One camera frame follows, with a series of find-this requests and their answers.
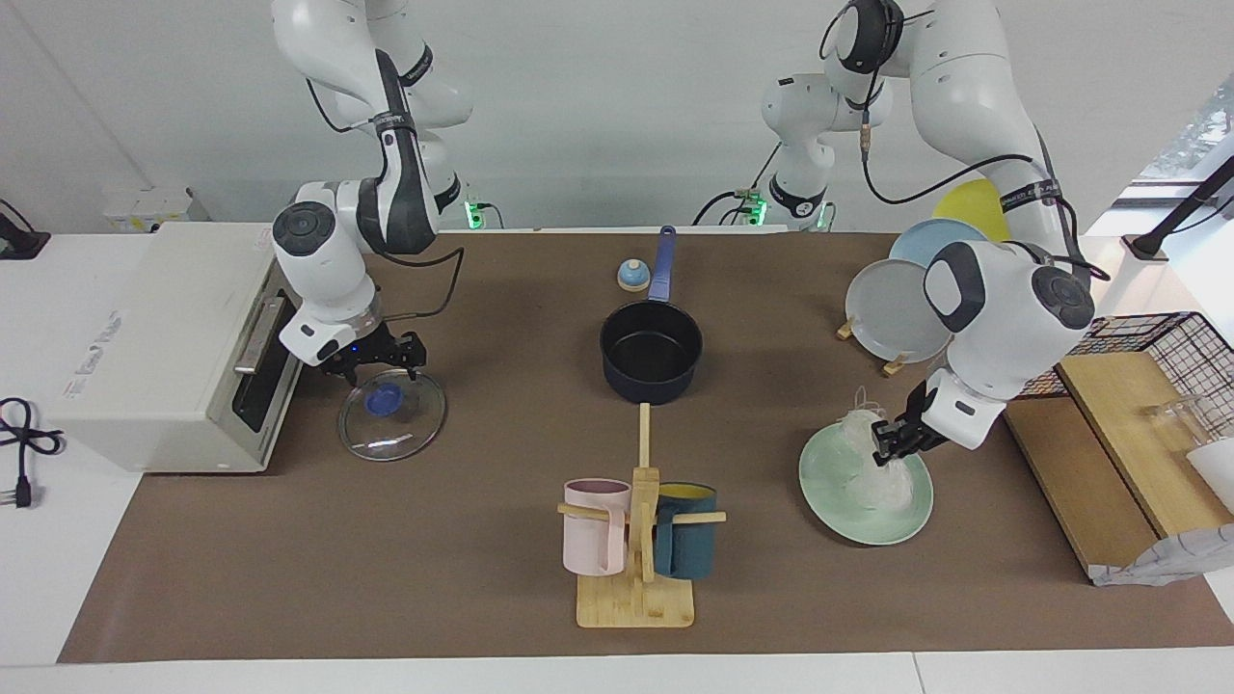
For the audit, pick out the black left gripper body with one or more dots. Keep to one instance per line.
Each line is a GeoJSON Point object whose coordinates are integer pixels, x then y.
{"type": "Point", "coordinates": [918, 429]}

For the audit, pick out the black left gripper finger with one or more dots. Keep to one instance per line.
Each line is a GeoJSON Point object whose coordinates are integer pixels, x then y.
{"type": "Point", "coordinates": [884, 441]}
{"type": "Point", "coordinates": [906, 452]}

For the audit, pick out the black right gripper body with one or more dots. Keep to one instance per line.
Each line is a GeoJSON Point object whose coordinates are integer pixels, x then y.
{"type": "Point", "coordinates": [381, 349]}

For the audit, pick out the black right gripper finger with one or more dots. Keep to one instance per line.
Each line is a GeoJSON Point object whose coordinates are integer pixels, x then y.
{"type": "Point", "coordinates": [415, 365]}
{"type": "Point", "coordinates": [350, 377]}

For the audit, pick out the clear vermicelli packet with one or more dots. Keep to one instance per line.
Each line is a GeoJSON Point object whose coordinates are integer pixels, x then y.
{"type": "Point", "coordinates": [858, 453]}

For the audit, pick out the glass lid with blue knob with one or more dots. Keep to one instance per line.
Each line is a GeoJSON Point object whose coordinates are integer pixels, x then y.
{"type": "Point", "coordinates": [388, 397]}

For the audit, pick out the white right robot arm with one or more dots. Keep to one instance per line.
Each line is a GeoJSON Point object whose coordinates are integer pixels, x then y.
{"type": "Point", "coordinates": [328, 260]}

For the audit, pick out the wooden plate rack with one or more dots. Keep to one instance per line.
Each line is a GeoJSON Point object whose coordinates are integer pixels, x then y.
{"type": "Point", "coordinates": [894, 366]}

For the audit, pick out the mint green plate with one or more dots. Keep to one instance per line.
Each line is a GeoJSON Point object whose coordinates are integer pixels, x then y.
{"type": "Point", "coordinates": [848, 511]}

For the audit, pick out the grey plate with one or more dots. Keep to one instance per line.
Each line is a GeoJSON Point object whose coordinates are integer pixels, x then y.
{"type": "Point", "coordinates": [892, 310]}

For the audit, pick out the light blue plate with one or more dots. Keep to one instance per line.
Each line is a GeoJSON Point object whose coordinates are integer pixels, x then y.
{"type": "Point", "coordinates": [921, 243]}

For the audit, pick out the yellow plate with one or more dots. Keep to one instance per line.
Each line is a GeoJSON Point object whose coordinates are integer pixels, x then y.
{"type": "Point", "coordinates": [969, 207]}

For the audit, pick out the brown table mat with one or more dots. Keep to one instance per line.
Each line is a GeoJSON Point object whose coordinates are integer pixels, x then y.
{"type": "Point", "coordinates": [434, 540]}

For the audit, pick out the white toaster oven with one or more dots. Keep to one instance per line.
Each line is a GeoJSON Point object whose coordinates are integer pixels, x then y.
{"type": "Point", "coordinates": [164, 337]}

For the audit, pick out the bamboo two-tier shelf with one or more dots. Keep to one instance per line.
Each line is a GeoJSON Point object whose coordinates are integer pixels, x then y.
{"type": "Point", "coordinates": [1109, 453]}

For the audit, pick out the dark teal mug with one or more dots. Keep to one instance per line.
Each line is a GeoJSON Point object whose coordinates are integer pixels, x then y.
{"type": "Point", "coordinates": [689, 545]}

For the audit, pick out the small blue wooden bell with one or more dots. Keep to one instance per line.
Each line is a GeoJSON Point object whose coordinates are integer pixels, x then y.
{"type": "Point", "coordinates": [633, 278]}

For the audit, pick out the dark blue saucepan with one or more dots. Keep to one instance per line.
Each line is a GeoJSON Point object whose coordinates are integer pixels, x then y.
{"type": "Point", "coordinates": [651, 352]}

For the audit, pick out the pink mug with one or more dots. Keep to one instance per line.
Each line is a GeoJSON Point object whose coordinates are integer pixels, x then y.
{"type": "Point", "coordinates": [590, 540]}

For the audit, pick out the clear glass cup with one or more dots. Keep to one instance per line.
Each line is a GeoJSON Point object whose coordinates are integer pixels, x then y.
{"type": "Point", "coordinates": [1178, 419]}

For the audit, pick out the grey patterned cloth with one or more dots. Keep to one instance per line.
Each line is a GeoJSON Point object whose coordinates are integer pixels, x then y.
{"type": "Point", "coordinates": [1171, 559]}

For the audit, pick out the wooden mug tree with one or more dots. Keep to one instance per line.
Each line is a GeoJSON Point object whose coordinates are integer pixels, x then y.
{"type": "Point", "coordinates": [636, 602]}

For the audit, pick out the white cup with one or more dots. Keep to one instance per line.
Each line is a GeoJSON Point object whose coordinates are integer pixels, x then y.
{"type": "Point", "coordinates": [1217, 472]}

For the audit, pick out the black clamp stand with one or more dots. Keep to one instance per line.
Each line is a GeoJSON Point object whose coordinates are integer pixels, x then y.
{"type": "Point", "coordinates": [1171, 226]}

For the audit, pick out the black desk clamp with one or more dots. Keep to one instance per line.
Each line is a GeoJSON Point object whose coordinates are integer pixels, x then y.
{"type": "Point", "coordinates": [19, 243]}

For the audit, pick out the white wall socket box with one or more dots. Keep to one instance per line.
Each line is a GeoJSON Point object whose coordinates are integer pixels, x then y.
{"type": "Point", "coordinates": [145, 207]}

